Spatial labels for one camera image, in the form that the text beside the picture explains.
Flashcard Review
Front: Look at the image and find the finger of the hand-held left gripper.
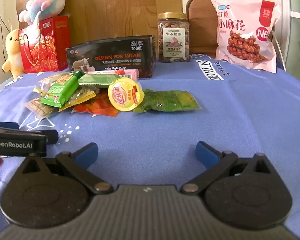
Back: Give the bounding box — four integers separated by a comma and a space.
0, 121, 19, 130
39, 129, 59, 145

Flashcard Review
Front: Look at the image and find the green wrapper packet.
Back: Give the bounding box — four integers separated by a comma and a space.
78, 74, 122, 88

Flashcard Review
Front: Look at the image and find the yellow jelly cup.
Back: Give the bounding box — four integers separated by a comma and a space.
107, 77, 145, 112

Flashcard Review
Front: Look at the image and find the white window frame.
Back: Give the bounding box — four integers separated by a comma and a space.
275, 0, 300, 73

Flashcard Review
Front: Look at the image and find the yellow-edged clear snack packet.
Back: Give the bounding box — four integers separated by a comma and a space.
58, 85, 97, 112

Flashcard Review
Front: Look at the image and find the white cable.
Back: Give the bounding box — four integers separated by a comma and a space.
242, 0, 285, 68

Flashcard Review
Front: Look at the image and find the blue printed tablecloth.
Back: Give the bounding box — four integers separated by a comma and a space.
0, 52, 300, 240

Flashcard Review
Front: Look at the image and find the black printed box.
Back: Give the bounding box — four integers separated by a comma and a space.
66, 35, 157, 79

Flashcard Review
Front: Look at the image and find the clear nut jar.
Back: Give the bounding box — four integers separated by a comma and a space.
157, 12, 190, 63

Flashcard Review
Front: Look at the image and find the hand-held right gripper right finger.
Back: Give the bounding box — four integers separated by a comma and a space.
181, 141, 274, 195

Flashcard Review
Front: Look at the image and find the pink blue plush dolphin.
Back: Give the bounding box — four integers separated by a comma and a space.
18, 0, 70, 45

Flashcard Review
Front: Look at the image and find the yellow plush duck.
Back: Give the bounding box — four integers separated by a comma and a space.
2, 29, 24, 79

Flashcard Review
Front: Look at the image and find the pink bar packet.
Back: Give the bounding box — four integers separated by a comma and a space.
84, 70, 140, 80

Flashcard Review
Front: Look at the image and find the clear packet with brown snack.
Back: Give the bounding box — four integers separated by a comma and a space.
24, 96, 65, 119

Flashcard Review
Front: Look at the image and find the green pickled vegetable packet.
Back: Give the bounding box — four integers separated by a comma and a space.
133, 89, 202, 113

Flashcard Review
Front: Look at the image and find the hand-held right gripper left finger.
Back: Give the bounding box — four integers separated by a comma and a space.
21, 142, 113, 195

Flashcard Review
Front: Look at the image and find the red orange snack packet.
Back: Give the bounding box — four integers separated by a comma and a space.
72, 90, 119, 117

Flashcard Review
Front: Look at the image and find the bright green snack bar packet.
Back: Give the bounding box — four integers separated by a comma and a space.
41, 70, 85, 108

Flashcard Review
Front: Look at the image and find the red gift box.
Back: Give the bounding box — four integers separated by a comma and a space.
18, 16, 71, 74

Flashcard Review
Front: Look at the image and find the brown chair back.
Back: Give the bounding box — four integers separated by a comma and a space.
186, 0, 230, 53

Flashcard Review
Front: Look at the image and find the large pink snack bag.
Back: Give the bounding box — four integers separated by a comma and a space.
209, 0, 282, 73

